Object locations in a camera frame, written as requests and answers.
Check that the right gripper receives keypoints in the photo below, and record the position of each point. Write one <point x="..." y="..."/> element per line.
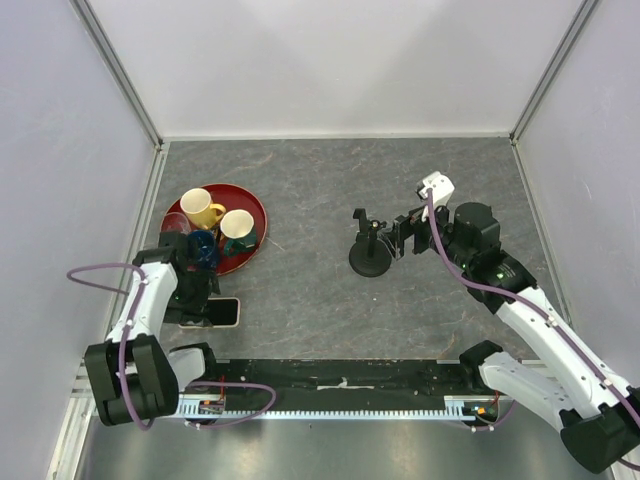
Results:
<point x="414" y="223"/>

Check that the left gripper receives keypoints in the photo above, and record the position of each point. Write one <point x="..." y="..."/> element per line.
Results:
<point x="207" y="284"/>

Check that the black phone stand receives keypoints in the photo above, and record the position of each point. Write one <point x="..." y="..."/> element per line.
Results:
<point x="368" y="256"/>

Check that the smartphone with cream case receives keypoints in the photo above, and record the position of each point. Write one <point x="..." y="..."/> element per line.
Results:
<point x="218" y="312"/>

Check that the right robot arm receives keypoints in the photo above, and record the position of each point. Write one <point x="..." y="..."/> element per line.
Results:
<point x="594" y="409"/>

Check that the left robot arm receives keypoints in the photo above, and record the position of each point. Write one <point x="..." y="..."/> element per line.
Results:
<point x="133" y="380"/>

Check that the dark blue mug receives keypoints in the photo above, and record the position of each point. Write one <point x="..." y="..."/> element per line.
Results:
<point x="205" y="252"/>

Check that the clear drinking glass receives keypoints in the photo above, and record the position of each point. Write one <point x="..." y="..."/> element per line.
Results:
<point x="175" y="222"/>

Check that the dark green mug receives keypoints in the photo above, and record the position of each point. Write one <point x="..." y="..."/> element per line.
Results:
<point x="239" y="231"/>

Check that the round red tray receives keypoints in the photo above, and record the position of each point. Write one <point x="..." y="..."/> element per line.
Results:
<point x="233" y="197"/>

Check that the yellow mug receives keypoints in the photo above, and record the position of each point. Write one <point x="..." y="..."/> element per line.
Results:
<point x="200" y="209"/>

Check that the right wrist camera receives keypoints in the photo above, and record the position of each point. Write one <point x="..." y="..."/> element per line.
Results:
<point x="440" y="186"/>

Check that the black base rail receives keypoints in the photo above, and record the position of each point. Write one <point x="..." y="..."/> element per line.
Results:
<point x="389" y="383"/>

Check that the slotted cable duct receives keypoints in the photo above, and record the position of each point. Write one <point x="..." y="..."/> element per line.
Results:
<point x="200" y="410"/>

